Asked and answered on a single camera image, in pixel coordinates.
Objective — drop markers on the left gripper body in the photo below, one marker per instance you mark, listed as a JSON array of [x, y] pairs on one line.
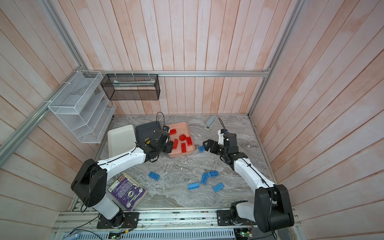
[[160, 149]]

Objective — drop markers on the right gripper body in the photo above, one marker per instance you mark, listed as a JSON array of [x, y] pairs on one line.
[[225, 152]]

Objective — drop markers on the red lego brick front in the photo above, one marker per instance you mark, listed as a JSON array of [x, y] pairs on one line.
[[184, 147]]

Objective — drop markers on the red square lego brick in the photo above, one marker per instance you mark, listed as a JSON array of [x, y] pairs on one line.
[[182, 137]]

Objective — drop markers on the light blue lego brick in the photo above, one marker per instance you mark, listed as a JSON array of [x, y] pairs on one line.
[[193, 186], [218, 187]]

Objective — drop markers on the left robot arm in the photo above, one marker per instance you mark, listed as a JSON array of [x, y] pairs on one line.
[[90, 183]]

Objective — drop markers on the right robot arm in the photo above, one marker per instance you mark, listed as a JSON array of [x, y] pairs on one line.
[[271, 209]]

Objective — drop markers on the pink plastic tray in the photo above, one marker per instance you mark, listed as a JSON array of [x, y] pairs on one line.
[[182, 128]]

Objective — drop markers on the dark grey plastic tray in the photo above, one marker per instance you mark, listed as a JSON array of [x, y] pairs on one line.
[[145, 131]]

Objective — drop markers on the white plastic tray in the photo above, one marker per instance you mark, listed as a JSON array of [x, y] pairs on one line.
[[121, 140]]

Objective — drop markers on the purple book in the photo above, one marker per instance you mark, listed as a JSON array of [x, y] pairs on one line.
[[127, 192]]

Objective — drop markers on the black mesh wall basket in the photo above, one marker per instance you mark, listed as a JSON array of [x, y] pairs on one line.
[[131, 87]]

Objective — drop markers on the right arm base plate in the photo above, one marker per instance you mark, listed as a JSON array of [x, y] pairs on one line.
[[227, 218]]

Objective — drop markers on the white wire mesh shelf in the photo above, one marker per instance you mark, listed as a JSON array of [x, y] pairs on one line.
[[82, 108]]

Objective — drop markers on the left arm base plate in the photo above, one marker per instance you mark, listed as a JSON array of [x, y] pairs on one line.
[[121, 220]]

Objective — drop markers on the aluminium rail frame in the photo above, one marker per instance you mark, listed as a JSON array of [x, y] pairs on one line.
[[163, 219]]

